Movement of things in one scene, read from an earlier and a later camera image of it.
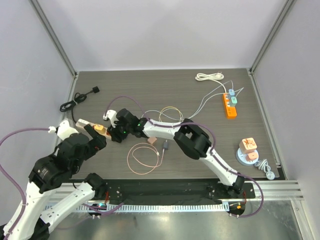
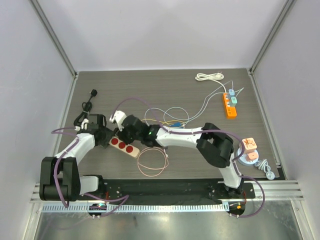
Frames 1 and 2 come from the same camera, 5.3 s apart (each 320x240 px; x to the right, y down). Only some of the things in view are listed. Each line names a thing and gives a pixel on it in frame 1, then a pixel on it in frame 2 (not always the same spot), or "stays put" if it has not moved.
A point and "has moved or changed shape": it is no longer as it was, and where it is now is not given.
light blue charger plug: [231, 92] stays put
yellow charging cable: [168, 107] has moved or changed shape
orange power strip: [231, 111] stays put
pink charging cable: [152, 148] to [166, 155]
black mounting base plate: [118, 191] stays put
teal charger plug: [234, 100] stays put
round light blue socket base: [241, 159] stays put
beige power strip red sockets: [80, 124] has moved or changed shape
